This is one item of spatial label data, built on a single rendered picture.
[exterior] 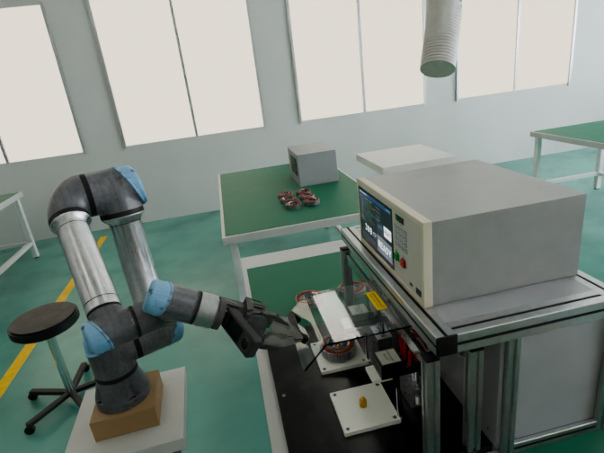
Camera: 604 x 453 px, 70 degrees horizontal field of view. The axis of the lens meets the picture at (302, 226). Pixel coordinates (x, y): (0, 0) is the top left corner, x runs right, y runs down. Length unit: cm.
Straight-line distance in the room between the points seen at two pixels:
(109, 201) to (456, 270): 88
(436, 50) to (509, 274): 134
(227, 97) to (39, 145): 228
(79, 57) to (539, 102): 607
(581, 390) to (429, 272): 48
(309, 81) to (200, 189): 196
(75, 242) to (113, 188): 18
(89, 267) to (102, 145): 475
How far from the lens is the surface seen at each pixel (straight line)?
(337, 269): 202
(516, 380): 109
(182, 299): 96
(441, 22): 227
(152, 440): 137
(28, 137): 603
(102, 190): 123
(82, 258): 113
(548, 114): 738
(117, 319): 104
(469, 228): 98
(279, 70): 567
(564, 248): 115
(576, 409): 128
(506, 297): 108
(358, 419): 123
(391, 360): 117
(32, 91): 595
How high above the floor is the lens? 165
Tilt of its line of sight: 20 degrees down
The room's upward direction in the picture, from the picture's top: 7 degrees counter-clockwise
